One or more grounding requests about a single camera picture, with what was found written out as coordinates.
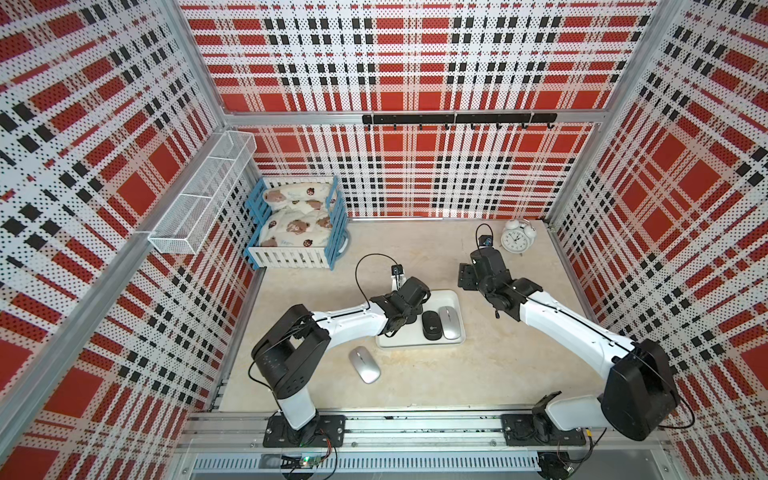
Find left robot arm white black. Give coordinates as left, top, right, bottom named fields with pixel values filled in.
left=251, top=277, right=431, bottom=431

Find left camera cable black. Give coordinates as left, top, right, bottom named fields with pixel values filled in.
left=353, top=252, right=402, bottom=310

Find white wire mesh shelf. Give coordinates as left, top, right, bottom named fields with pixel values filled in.
left=148, top=130, right=256, bottom=255

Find right camera cable black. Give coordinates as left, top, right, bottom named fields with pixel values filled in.
left=475, top=223, right=494, bottom=248

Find black wall hook rail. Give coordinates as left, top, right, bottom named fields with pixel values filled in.
left=362, top=112, right=558, bottom=126

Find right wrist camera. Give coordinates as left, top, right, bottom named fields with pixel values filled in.
left=477, top=235, right=493, bottom=248

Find bear print blanket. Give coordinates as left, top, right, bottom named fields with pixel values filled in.
left=257, top=207, right=332, bottom=248

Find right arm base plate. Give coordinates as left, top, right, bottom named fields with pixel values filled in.
left=501, top=413, right=588, bottom=447

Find silver mouse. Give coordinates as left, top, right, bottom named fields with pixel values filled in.
left=438, top=306, right=461, bottom=341
left=349, top=346, right=381, bottom=384

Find black mouse with logo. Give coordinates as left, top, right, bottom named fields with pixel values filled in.
left=421, top=310, right=443, bottom=341

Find bear print pillow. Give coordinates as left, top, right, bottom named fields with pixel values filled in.
left=262, top=182, right=331, bottom=213

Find camera cable black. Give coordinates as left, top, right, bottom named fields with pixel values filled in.
left=475, top=223, right=494, bottom=248
left=353, top=252, right=402, bottom=310

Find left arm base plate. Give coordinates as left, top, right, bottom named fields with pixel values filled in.
left=262, top=414, right=347, bottom=448

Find white twin-bell alarm clock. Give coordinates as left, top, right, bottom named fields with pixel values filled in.
left=501, top=219, right=537, bottom=255

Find green circuit board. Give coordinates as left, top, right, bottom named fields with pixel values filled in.
left=280, top=455, right=328, bottom=470

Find aluminium front rail frame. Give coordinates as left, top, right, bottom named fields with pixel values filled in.
left=167, top=410, right=686, bottom=479

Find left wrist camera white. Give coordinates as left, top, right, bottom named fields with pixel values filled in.
left=391, top=263, right=405, bottom=291

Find white plastic storage tray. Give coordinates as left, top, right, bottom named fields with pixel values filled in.
left=376, top=290, right=466, bottom=350

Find blue white toy crib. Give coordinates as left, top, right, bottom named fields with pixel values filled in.
left=245, top=176, right=350, bottom=269

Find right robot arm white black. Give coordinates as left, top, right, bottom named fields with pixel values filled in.
left=458, top=247, right=681, bottom=441

